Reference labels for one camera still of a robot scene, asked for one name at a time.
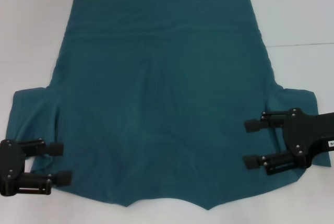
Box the teal blue t-shirt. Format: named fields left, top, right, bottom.
left=7, top=0, right=330, bottom=204

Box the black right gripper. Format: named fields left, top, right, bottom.
left=242, top=108, right=334, bottom=176

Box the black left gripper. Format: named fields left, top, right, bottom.
left=0, top=138, right=73, bottom=196

